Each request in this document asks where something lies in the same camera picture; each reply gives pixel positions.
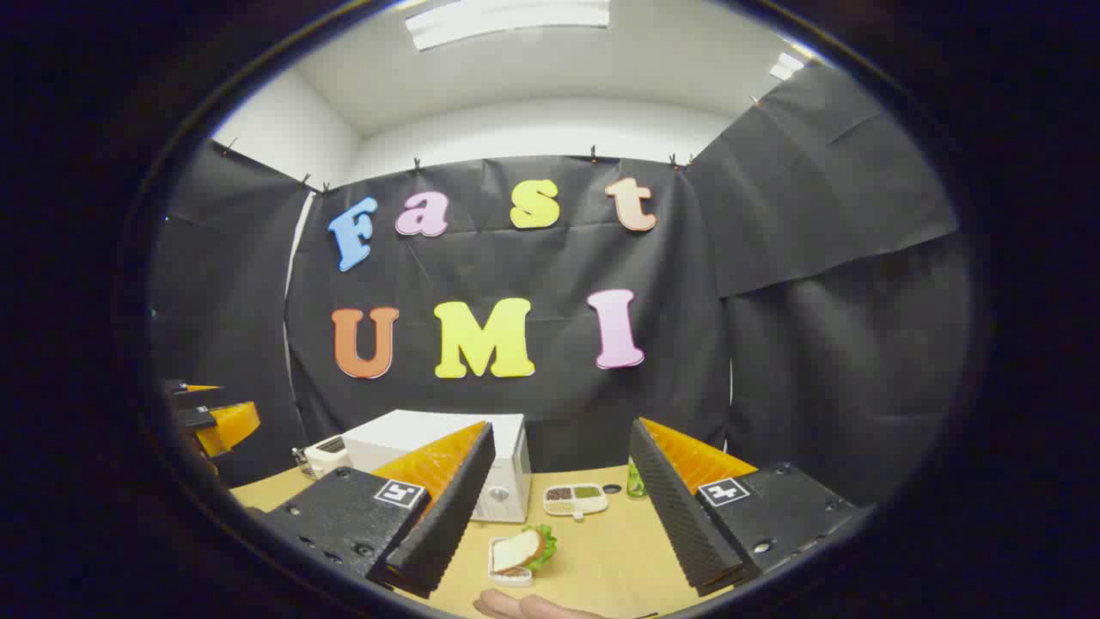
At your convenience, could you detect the black backdrop cloth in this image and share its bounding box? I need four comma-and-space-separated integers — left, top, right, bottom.
150, 60, 976, 508

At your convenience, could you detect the long ceiling light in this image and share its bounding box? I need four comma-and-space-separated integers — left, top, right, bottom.
406, 0, 611, 51

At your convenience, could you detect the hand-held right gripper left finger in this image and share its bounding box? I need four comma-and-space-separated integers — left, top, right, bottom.
249, 420, 497, 600

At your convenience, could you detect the white divided condiment dish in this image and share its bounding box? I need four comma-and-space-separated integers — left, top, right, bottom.
542, 482, 609, 521

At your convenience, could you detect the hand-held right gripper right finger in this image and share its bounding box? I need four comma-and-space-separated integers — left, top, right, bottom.
628, 417, 860, 597

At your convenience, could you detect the white toaster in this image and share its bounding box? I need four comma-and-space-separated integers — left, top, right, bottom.
302, 434, 353, 480

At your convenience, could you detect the bread slice with lettuce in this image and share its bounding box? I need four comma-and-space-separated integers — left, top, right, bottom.
492, 524, 558, 575

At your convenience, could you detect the white microwave oven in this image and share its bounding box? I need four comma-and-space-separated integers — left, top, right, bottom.
342, 409, 532, 524

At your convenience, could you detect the white rectangular dish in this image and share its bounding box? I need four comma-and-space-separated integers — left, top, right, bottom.
487, 537, 535, 588

